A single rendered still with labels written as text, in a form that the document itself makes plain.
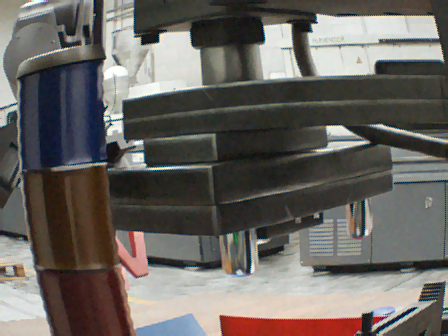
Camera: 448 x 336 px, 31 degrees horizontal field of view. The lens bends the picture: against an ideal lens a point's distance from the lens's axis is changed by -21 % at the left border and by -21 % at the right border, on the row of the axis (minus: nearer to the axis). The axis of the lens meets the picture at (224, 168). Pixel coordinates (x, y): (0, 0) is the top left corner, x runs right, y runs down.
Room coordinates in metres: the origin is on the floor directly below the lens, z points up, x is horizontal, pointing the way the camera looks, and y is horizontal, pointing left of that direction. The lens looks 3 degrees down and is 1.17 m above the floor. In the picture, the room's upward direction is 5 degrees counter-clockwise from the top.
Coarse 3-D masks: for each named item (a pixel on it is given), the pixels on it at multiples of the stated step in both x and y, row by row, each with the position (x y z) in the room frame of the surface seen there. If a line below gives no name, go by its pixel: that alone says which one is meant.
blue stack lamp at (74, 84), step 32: (96, 64) 0.31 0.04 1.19; (32, 96) 0.30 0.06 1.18; (64, 96) 0.30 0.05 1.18; (96, 96) 0.31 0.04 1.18; (32, 128) 0.30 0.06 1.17; (64, 128) 0.30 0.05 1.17; (96, 128) 0.31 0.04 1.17; (32, 160) 0.30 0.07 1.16; (64, 160) 0.30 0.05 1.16; (96, 160) 0.31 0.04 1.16
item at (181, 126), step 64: (256, 64) 0.59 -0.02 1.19; (128, 128) 0.61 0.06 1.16; (192, 128) 0.57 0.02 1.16; (256, 128) 0.54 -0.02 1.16; (320, 128) 0.61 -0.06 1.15; (128, 192) 0.56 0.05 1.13; (192, 192) 0.52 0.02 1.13; (256, 192) 0.53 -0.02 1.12; (320, 192) 0.57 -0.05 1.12; (384, 192) 0.63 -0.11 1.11; (256, 256) 0.54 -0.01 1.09
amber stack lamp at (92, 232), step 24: (48, 168) 0.33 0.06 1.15; (72, 168) 0.30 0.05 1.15; (96, 168) 0.31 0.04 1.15; (24, 192) 0.30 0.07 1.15; (48, 192) 0.30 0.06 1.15; (72, 192) 0.30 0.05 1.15; (96, 192) 0.30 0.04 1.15; (48, 216) 0.30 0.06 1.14; (72, 216) 0.30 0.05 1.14; (96, 216) 0.30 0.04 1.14; (48, 240) 0.30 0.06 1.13; (72, 240) 0.30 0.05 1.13; (96, 240) 0.30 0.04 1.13; (48, 264) 0.30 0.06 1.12; (72, 264) 0.30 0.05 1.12; (96, 264) 0.30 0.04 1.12
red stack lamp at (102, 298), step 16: (48, 272) 0.30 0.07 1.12; (64, 272) 0.30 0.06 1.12; (80, 272) 0.30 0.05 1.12; (96, 272) 0.30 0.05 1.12; (112, 272) 0.31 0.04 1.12; (48, 288) 0.30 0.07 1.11; (64, 288) 0.30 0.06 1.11; (80, 288) 0.30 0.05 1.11; (96, 288) 0.30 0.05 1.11; (112, 288) 0.30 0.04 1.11; (48, 304) 0.30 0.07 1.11; (64, 304) 0.30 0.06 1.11; (80, 304) 0.30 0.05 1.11; (96, 304) 0.30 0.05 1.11; (112, 304) 0.30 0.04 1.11; (128, 304) 0.32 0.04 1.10; (48, 320) 0.31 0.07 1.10; (64, 320) 0.30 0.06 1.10; (80, 320) 0.30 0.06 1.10; (96, 320) 0.30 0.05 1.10; (112, 320) 0.30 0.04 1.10; (128, 320) 0.31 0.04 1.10
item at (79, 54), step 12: (72, 48) 0.30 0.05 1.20; (84, 48) 0.30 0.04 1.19; (96, 48) 0.31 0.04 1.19; (36, 60) 0.30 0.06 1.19; (48, 60) 0.30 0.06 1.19; (60, 60) 0.30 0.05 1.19; (72, 60) 0.30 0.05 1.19; (84, 60) 0.30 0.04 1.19; (96, 60) 0.31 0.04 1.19; (24, 72) 0.30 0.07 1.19; (36, 72) 0.30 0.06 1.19
